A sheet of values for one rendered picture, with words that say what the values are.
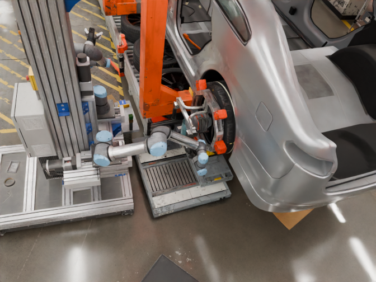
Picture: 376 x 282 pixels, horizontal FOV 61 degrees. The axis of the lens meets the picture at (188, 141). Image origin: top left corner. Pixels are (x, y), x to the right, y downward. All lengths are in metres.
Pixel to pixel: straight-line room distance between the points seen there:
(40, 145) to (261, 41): 1.76
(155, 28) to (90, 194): 1.58
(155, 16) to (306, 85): 1.58
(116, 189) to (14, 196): 0.89
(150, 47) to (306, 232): 2.35
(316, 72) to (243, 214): 1.61
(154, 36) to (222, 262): 2.06
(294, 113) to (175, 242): 1.75
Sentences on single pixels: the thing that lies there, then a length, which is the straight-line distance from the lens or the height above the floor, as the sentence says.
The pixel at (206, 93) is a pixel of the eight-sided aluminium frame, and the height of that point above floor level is 1.12.
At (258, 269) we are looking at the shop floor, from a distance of 3.23.
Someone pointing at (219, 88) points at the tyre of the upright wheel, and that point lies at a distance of 2.70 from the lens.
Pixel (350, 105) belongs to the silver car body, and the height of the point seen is 0.96.
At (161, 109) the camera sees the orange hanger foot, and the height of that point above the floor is 0.61.
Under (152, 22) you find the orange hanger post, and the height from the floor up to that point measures 1.58.
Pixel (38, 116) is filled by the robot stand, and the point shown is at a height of 1.21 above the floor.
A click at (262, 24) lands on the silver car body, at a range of 2.32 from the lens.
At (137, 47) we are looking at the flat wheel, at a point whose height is 0.50.
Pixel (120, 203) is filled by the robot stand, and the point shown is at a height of 0.23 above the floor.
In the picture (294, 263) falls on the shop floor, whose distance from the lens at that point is 3.38.
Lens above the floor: 2.91
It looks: 50 degrees down
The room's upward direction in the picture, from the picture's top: 12 degrees clockwise
